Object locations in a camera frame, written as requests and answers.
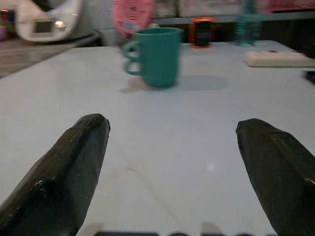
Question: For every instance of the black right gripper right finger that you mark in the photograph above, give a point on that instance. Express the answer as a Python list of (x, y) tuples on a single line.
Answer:
[(280, 177)]

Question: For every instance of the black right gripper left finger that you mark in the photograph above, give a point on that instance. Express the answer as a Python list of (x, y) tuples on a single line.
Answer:
[(61, 177)]

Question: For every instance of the dark flat object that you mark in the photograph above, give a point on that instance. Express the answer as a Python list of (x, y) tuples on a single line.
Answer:
[(310, 77)]

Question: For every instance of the white power strip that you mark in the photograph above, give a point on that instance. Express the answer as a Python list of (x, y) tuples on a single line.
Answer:
[(275, 59)]

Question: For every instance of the teal plastic rack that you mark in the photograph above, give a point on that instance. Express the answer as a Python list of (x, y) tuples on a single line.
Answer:
[(243, 27)]

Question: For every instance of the green plastic mug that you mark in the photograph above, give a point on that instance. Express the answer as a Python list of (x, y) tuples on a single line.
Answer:
[(160, 56)]

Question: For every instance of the orange and black device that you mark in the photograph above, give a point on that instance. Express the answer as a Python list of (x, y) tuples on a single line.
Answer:
[(201, 33)]

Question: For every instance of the colourful small box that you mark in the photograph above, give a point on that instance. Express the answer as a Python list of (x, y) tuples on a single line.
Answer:
[(7, 22)]

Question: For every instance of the white rice cooker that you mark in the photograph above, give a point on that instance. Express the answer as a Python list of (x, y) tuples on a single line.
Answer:
[(49, 12)]

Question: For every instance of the pink round fan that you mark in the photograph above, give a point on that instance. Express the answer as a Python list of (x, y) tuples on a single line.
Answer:
[(133, 12)]

